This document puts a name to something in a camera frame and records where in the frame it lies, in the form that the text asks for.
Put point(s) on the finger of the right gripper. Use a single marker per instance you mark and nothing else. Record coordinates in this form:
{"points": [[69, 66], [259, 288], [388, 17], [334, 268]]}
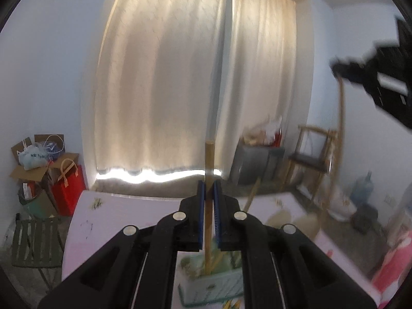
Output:
{"points": [[353, 71]]}

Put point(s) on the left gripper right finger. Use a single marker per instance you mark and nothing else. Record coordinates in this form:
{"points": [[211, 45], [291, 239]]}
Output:
{"points": [[282, 268]]}

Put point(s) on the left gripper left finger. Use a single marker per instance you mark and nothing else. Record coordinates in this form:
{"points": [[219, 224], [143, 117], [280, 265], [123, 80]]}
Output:
{"points": [[136, 268]]}

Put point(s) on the green plastic utensil holder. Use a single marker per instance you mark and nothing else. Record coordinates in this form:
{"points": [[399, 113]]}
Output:
{"points": [[196, 288]]}

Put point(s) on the wooden chair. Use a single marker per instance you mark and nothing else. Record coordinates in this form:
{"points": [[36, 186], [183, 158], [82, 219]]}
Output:
{"points": [[320, 164]]}

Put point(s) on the black rice cooker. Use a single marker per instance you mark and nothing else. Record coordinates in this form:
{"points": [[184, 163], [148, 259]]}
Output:
{"points": [[364, 218]]}

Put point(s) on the green folding stool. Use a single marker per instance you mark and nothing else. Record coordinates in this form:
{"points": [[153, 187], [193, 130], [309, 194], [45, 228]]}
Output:
{"points": [[37, 244]]}

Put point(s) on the red shopping bag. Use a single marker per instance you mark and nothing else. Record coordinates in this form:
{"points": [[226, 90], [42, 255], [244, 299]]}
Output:
{"points": [[68, 187]]}

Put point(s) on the blue water jug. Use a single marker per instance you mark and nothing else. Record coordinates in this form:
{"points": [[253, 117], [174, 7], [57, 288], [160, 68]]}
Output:
{"points": [[362, 189]]}

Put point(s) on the grey cabinet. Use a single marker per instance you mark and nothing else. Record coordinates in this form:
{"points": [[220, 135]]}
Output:
{"points": [[253, 162]]}

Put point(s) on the cardboard box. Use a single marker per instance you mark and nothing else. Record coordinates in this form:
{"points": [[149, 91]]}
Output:
{"points": [[44, 157]]}

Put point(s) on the cream curtain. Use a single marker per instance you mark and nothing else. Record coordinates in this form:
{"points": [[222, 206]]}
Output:
{"points": [[173, 74]]}

